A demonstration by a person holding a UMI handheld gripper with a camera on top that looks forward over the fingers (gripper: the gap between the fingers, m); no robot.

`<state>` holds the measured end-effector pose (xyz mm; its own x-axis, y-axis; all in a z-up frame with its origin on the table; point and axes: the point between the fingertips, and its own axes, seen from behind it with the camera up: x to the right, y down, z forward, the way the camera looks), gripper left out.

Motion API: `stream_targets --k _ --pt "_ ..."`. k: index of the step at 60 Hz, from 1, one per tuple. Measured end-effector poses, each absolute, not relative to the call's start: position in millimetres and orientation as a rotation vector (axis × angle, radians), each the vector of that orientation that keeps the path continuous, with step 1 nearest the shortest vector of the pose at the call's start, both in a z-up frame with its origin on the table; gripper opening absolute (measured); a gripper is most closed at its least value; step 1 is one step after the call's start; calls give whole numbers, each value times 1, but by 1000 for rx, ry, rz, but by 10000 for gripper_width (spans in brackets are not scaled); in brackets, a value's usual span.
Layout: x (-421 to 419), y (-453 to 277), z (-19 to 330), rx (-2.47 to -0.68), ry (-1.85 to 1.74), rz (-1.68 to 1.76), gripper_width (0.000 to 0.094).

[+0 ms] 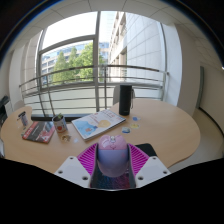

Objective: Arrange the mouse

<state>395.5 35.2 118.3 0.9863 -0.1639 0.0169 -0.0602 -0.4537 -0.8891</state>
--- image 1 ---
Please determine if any black printed mouse pad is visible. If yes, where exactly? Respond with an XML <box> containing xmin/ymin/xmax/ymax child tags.
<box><xmin>89</xmin><ymin>143</ymin><xmax>158</xmax><ymax>190</ymax></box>

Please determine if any black cylinder speaker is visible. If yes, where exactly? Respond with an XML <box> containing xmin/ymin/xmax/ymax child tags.
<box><xmin>118</xmin><ymin>84</ymin><xmax>134</xmax><ymax>117</ymax></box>

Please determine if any dark red magazine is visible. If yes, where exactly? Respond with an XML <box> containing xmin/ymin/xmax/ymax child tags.
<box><xmin>21</xmin><ymin>120</ymin><xmax>56</xmax><ymax>145</ymax></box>

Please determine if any grey-green door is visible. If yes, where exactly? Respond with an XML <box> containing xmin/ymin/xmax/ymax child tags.
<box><xmin>196</xmin><ymin>65</ymin><xmax>205</xmax><ymax>109</ymax></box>

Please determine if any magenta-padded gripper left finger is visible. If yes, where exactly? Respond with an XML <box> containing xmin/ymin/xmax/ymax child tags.
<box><xmin>54</xmin><ymin>143</ymin><xmax>100</xmax><ymax>189</ymax></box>

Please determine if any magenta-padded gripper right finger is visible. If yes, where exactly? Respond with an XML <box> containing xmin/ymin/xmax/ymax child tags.
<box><xmin>127</xmin><ymin>143</ymin><xmax>172</xmax><ymax>189</ymax></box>

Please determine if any lilac and pink computer mouse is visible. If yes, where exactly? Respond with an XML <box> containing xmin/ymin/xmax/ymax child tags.
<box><xmin>96</xmin><ymin>134</ymin><xmax>130</xmax><ymax>178</ymax></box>

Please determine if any metal balcony railing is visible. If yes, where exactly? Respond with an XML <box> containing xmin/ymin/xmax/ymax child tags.
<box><xmin>18</xmin><ymin>64</ymin><xmax>169</xmax><ymax>118</ymax></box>

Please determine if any open light blue magazine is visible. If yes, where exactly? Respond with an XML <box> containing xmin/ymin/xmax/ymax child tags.
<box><xmin>71</xmin><ymin>108</ymin><xmax>127</xmax><ymax>142</ymax></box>

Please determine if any white chair behind table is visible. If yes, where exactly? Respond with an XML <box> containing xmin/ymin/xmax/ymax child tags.
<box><xmin>12</xmin><ymin>99</ymin><xmax>26</xmax><ymax>113</ymax></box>
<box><xmin>112</xmin><ymin>83</ymin><xmax>136</xmax><ymax>106</ymax></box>

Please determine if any black office printer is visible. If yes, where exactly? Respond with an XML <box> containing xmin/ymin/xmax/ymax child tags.
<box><xmin>0</xmin><ymin>95</ymin><xmax>11</xmax><ymax>128</ymax></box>

